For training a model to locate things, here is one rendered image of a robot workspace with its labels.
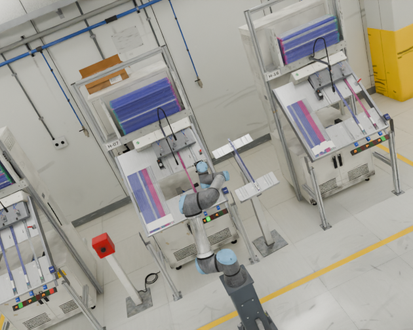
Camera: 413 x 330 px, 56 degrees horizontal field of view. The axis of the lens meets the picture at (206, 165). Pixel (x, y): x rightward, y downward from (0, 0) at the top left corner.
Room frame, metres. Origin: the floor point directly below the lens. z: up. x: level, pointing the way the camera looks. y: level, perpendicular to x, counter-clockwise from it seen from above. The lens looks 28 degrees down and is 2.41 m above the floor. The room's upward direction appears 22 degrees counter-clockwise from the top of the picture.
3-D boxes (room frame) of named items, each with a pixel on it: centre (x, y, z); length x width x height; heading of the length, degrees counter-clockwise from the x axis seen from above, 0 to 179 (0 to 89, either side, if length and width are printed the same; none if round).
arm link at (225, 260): (1.89, 0.11, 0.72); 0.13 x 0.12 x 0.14; 71
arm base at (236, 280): (1.89, 0.10, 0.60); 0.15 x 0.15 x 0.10
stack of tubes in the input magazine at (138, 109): (3.03, 0.27, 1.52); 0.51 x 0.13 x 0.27; 95
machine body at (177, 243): (3.15, 0.34, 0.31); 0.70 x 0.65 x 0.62; 95
